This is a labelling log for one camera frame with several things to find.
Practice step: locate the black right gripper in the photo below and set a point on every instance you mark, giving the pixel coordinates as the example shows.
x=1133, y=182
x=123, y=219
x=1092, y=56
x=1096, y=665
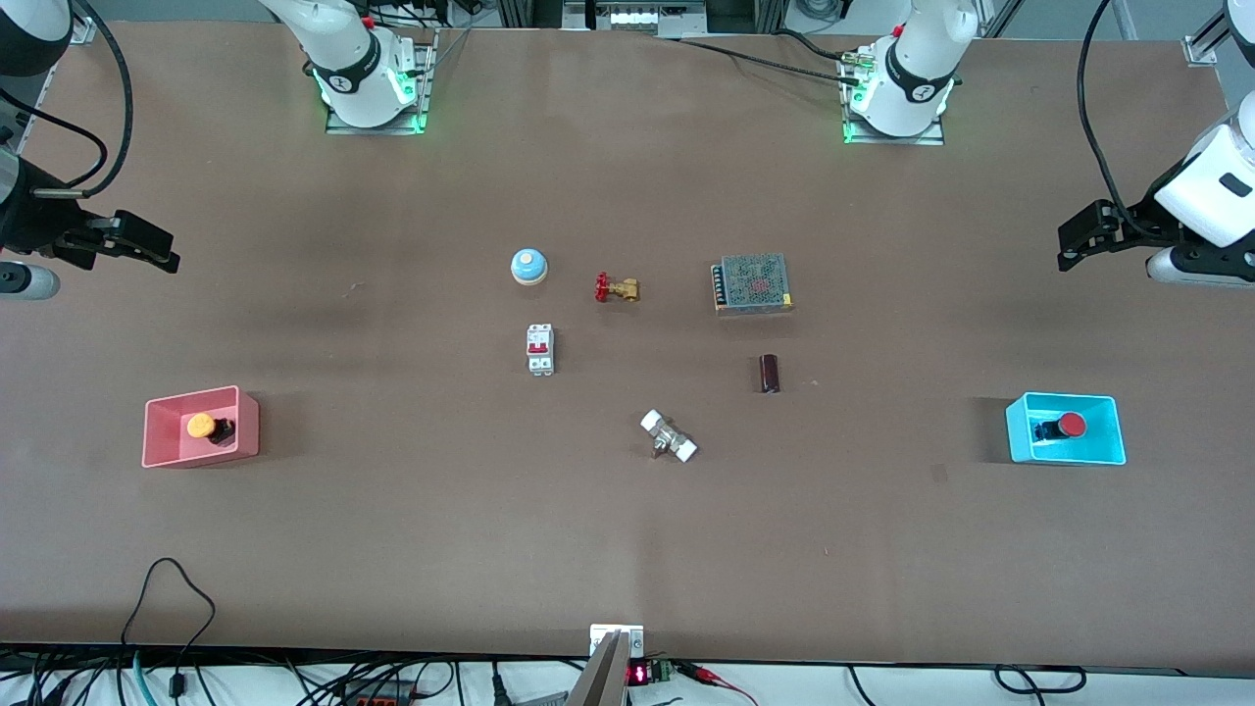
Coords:
x=39, y=218

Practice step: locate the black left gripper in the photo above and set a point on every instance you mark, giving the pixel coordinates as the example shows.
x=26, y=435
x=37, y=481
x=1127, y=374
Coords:
x=1141, y=218

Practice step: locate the yellow push button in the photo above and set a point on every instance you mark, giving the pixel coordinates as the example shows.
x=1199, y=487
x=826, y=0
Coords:
x=200, y=426

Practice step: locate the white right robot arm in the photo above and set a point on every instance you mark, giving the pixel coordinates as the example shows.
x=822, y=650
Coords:
x=358, y=59

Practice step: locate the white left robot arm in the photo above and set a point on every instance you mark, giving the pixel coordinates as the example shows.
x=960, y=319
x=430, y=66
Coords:
x=917, y=78

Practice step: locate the red push button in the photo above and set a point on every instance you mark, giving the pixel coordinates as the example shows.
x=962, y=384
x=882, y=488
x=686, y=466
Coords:
x=1072, y=425

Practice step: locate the pink plastic bin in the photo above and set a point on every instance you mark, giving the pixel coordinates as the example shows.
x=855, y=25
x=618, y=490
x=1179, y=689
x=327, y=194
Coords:
x=172, y=446

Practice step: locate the blue plastic bin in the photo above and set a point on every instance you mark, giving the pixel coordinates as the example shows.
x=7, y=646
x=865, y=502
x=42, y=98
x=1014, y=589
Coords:
x=1103, y=446

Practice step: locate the metal mesh power supply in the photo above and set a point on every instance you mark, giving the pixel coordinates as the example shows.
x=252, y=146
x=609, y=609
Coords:
x=753, y=282

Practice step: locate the dark brown cylindrical capacitor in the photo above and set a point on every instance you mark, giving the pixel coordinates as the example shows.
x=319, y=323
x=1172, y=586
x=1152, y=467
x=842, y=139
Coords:
x=770, y=374

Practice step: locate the blue white call bell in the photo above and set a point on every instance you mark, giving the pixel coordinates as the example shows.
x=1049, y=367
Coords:
x=528, y=265

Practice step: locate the white circuit breaker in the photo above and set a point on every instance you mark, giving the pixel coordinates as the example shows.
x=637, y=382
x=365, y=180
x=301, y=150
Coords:
x=540, y=350

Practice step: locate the metal fitting with white caps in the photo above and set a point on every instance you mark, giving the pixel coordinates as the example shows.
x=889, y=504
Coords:
x=669, y=436

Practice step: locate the lit control box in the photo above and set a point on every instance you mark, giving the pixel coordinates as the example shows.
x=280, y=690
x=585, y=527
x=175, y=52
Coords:
x=632, y=17

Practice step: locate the red led display module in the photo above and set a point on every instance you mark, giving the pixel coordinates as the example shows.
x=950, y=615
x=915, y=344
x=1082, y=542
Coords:
x=649, y=674

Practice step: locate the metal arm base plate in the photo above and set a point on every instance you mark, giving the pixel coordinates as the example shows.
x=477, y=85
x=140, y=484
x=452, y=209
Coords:
x=424, y=88
x=931, y=137

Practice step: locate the aluminium corner bracket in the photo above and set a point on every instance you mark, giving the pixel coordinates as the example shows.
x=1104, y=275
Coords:
x=1206, y=39

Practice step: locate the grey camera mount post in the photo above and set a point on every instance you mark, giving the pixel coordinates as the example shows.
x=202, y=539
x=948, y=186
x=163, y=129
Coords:
x=600, y=677

